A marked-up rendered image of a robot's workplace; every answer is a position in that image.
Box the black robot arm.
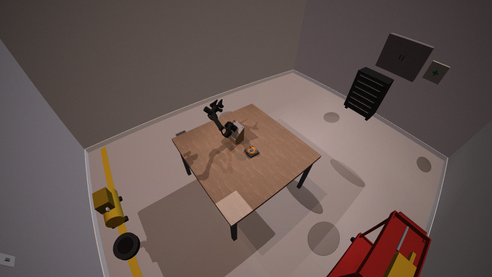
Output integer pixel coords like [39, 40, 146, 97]
[203, 107, 237, 138]

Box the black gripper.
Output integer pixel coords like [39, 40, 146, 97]
[210, 99, 224, 112]

